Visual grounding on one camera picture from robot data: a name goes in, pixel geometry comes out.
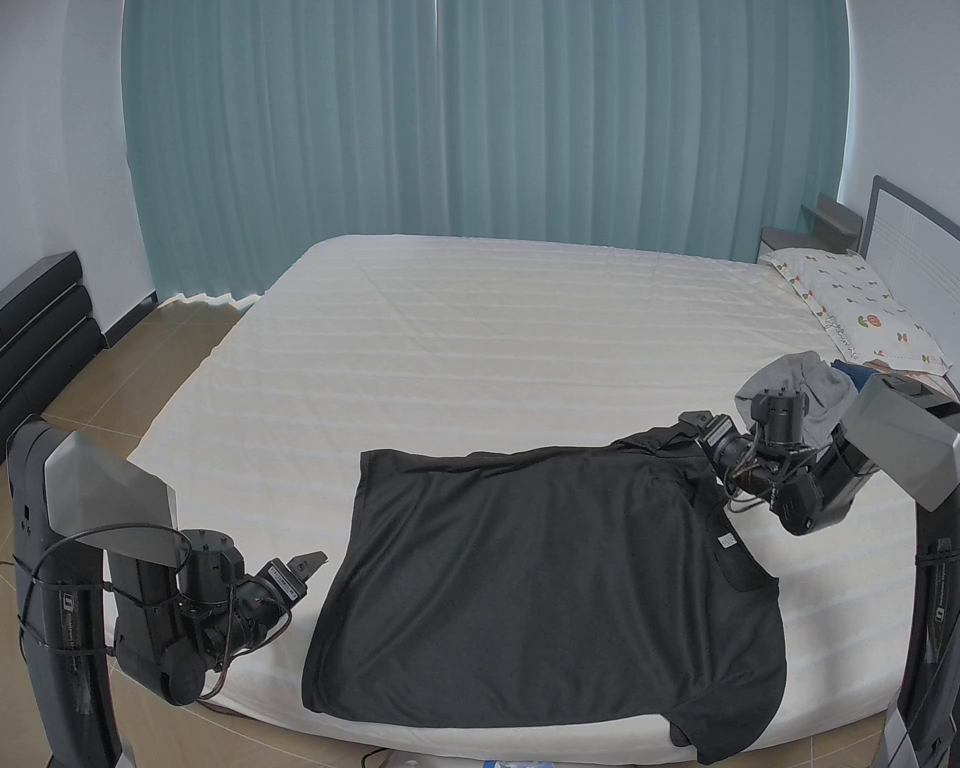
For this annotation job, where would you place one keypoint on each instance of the pile of clothes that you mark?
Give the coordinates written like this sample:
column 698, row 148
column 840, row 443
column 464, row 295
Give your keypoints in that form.
column 817, row 382

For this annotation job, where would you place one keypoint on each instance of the black chest of drawers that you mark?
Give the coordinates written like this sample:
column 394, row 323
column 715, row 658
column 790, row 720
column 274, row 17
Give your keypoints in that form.
column 45, row 330

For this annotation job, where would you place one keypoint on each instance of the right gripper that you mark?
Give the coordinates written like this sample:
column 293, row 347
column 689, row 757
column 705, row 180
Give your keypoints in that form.
column 731, row 446

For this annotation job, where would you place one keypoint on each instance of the grey bedside table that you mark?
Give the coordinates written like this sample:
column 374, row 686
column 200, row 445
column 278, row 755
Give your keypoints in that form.
column 832, row 221

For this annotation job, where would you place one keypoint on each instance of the white printed pillow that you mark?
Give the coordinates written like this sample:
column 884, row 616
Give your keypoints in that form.
column 862, row 307

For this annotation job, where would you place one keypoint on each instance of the black T-shirt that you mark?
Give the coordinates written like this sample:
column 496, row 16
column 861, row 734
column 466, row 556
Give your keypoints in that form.
column 540, row 585

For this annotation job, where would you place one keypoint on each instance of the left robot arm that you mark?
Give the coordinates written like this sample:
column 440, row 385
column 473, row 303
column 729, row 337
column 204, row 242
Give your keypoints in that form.
column 97, row 495

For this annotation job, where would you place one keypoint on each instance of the blue-green curtain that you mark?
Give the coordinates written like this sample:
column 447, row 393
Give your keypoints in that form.
column 450, row 112

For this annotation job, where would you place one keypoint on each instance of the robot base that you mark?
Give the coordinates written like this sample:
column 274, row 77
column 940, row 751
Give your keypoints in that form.
column 517, row 764

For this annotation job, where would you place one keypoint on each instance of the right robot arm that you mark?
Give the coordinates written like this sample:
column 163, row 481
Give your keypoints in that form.
column 900, row 442

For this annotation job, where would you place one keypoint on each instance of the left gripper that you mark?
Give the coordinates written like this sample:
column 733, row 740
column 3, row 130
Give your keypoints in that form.
column 262, row 607

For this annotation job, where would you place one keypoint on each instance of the bed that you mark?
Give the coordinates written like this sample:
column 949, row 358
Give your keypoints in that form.
column 525, row 337

